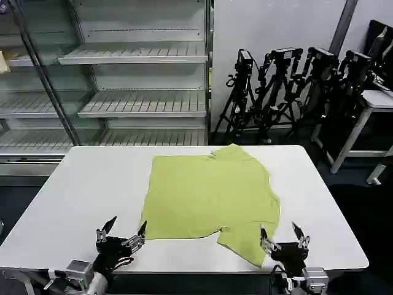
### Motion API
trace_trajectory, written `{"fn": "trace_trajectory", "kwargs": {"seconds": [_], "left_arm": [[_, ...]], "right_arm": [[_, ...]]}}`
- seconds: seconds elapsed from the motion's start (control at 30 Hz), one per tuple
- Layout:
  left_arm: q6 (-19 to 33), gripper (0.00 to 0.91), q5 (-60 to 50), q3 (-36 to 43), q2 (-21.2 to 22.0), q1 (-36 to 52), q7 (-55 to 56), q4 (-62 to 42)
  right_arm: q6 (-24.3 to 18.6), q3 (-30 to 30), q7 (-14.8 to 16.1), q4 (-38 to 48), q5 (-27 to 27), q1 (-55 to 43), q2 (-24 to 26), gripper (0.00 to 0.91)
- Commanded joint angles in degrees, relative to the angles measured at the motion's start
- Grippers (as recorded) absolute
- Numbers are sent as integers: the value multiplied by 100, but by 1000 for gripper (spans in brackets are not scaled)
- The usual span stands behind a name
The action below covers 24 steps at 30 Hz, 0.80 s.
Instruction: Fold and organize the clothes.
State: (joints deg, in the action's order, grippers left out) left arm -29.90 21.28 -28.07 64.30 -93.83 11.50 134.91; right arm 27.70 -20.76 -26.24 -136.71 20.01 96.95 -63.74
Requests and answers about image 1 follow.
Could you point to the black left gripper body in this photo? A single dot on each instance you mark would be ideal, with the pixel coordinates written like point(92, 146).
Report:
point(112, 248)

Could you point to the black computer monitor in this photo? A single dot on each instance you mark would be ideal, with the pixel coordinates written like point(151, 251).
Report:
point(380, 43)

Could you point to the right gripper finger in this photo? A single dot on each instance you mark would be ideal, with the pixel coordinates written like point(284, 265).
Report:
point(302, 238)
point(266, 241)

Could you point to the black camera tripod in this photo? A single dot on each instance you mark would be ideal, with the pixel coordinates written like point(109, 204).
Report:
point(353, 92)
point(319, 80)
point(281, 86)
point(241, 92)

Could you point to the white desk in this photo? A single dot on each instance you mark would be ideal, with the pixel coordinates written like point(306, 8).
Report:
point(373, 104)

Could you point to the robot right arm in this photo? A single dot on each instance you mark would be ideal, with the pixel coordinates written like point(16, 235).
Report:
point(314, 279)

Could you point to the empty white display shelf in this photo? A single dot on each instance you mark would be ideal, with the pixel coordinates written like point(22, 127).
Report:
point(144, 77)

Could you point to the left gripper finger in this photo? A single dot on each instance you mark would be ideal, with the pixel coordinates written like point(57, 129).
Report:
point(139, 236)
point(104, 232)

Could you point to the yellow-green shirt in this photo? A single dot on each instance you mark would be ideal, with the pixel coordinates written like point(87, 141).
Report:
point(208, 196)

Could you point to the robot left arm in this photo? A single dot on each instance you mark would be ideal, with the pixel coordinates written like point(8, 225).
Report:
point(78, 276)

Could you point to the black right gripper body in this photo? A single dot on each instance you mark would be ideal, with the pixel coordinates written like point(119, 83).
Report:
point(290, 256)

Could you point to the glass-fronted display shelf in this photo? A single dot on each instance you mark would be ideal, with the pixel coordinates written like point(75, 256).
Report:
point(27, 92)

